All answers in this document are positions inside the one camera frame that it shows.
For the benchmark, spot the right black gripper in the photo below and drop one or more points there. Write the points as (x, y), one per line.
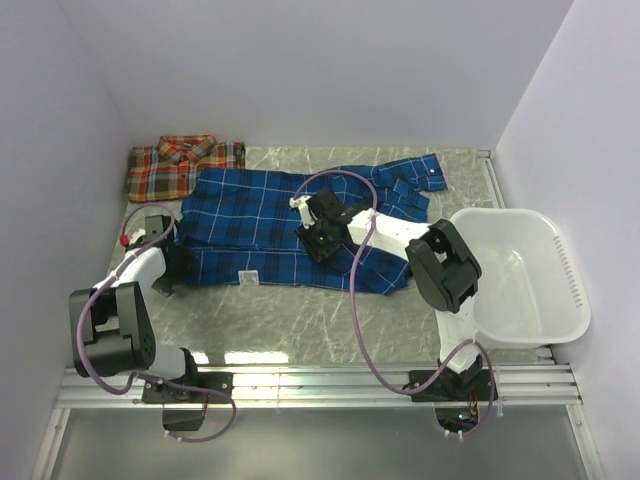
(317, 251)

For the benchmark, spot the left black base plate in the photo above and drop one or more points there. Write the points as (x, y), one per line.
(207, 387)

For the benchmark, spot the blue plaid long sleeve shirt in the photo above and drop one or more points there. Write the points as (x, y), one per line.
(238, 221)

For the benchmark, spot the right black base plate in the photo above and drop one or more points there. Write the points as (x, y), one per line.
(451, 387)

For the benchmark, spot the folded orange plaid shirt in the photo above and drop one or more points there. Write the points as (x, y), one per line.
(169, 170)

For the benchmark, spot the white plastic basin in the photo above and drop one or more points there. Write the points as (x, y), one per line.
(530, 292)

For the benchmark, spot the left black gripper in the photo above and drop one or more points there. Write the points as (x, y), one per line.
(185, 262)

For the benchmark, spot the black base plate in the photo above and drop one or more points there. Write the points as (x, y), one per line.
(207, 387)
(451, 387)

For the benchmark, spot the aluminium mounting rail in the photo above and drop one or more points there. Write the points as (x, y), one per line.
(333, 386)

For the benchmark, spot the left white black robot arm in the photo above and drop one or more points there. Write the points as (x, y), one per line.
(113, 342)

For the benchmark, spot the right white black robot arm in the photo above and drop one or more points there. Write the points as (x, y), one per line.
(445, 270)

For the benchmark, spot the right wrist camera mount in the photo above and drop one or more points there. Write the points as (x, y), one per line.
(302, 206)

